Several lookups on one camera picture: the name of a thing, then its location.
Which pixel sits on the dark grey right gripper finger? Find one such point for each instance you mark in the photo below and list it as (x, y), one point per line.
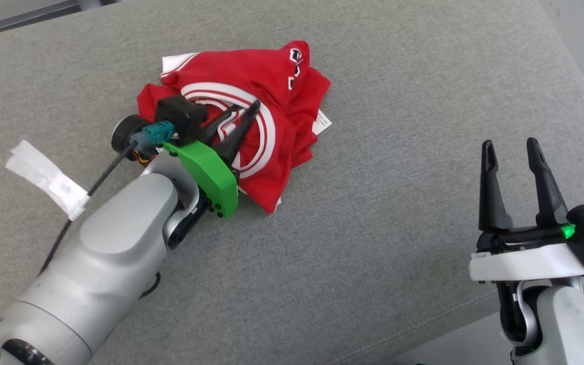
(490, 197)
(548, 187)

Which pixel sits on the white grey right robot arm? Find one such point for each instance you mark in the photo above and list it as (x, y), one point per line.
(571, 324)

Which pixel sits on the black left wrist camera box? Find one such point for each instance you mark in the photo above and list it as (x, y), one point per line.
(180, 114)

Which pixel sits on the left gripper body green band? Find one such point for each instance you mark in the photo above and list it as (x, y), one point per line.
(213, 177)

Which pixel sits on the red white basketball jersey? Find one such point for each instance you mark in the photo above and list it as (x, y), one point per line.
(271, 76)

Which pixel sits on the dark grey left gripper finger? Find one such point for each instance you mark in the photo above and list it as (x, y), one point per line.
(241, 132)
(218, 124)

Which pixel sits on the teal left camera connector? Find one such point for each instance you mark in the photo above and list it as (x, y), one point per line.
(159, 131)

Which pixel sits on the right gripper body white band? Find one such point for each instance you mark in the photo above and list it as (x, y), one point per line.
(525, 263)

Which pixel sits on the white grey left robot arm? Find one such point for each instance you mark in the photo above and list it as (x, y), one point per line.
(94, 253)

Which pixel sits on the dark grey metal bar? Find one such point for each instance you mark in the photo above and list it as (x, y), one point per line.
(18, 20)

